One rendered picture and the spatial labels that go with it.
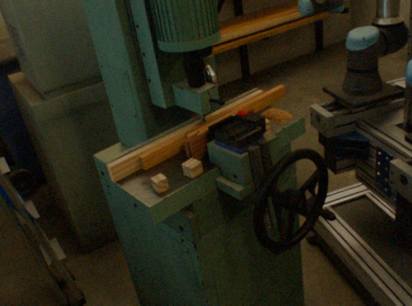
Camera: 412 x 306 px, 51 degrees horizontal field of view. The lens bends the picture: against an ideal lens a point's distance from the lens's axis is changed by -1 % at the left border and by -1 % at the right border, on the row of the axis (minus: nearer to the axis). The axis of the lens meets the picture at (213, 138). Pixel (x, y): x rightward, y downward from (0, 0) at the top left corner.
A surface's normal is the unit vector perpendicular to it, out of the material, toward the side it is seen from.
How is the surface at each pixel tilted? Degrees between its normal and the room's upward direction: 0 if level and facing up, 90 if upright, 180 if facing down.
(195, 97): 90
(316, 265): 0
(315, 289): 0
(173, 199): 90
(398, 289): 0
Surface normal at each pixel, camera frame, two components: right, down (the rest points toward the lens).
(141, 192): -0.15, -0.88
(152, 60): -0.75, 0.40
